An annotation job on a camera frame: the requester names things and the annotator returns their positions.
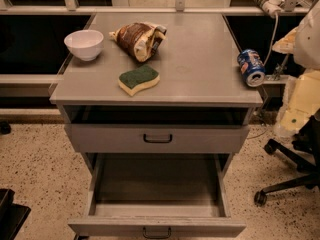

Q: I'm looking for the white power cable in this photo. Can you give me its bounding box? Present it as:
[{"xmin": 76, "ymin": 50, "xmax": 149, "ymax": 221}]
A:
[{"xmin": 263, "ymin": 13, "xmax": 280, "ymax": 67}]

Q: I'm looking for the white power strip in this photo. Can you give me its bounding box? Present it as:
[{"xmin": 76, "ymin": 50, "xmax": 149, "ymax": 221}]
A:
[{"xmin": 253, "ymin": 0, "xmax": 283, "ymax": 18}]

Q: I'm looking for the green yellow sponge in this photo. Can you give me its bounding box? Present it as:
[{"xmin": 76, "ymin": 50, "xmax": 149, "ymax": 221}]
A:
[{"xmin": 118, "ymin": 65, "xmax": 160, "ymax": 96}]

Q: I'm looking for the brown chip bag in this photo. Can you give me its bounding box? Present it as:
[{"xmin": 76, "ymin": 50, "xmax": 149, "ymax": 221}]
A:
[{"xmin": 109, "ymin": 22, "xmax": 167, "ymax": 62}]

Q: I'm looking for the grey drawer cabinet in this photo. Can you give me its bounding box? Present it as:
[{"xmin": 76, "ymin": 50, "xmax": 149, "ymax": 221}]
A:
[{"xmin": 51, "ymin": 13, "xmax": 261, "ymax": 240}]

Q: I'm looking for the closed grey upper drawer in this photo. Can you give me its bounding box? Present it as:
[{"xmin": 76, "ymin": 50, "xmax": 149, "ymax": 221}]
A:
[{"xmin": 65, "ymin": 124, "xmax": 249, "ymax": 154}]

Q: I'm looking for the white ceramic bowl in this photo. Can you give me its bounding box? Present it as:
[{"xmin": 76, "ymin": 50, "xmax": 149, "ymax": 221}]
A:
[{"xmin": 64, "ymin": 30, "xmax": 104, "ymax": 61}]

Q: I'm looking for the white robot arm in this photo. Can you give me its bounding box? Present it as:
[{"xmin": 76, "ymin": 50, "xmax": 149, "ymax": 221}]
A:
[{"xmin": 272, "ymin": 1, "xmax": 320, "ymax": 137}]

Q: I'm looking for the black box at left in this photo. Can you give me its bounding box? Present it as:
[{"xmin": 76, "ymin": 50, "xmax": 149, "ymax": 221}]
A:
[{"xmin": 0, "ymin": 189, "xmax": 31, "ymax": 240}]

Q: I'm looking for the open grey lower drawer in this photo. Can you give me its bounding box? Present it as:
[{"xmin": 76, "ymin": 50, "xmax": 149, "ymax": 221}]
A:
[{"xmin": 69, "ymin": 154, "xmax": 246, "ymax": 240}]

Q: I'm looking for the blue soda can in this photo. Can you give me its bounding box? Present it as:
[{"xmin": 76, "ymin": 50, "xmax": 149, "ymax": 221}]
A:
[{"xmin": 237, "ymin": 49, "xmax": 265, "ymax": 87}]

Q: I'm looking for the black office chair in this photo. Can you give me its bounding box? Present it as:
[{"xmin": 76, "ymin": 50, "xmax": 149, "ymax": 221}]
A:
[{"xmin": 253, "ymin": 108, "xmax": 320, "ymax": 207}]

